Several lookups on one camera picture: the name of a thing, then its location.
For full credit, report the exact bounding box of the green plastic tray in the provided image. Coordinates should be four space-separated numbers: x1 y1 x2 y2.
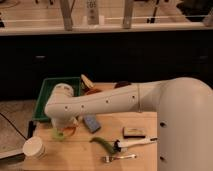
32 77 81 122

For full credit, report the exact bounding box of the small green plastic cup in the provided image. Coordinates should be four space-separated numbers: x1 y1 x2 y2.
52 129 65 141

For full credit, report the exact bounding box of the orange apple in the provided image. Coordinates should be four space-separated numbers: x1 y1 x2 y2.
62 127 76 137

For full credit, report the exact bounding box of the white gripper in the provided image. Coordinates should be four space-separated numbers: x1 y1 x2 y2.
51 117 78 130

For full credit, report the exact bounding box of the blue sponge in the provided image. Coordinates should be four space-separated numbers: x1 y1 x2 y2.
83 115 101 133

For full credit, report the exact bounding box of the green chili pepper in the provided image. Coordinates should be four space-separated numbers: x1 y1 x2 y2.
91 137 116 155

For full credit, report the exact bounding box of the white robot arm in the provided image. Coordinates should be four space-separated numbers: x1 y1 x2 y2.
45 77 213 171

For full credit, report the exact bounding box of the black cable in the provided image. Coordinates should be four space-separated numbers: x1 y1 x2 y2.
0 112 28 140

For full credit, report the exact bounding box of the banana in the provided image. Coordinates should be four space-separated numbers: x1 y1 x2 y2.
81 74 94 90

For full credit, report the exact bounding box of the dark brown rectangular block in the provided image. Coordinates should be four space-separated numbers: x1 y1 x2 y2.
123 127 146 138

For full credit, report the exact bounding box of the white paper cup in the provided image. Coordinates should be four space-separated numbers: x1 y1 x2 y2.
22 136 45 158

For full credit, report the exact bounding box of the white remote control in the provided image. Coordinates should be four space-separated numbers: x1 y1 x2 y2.
86 0 99 25

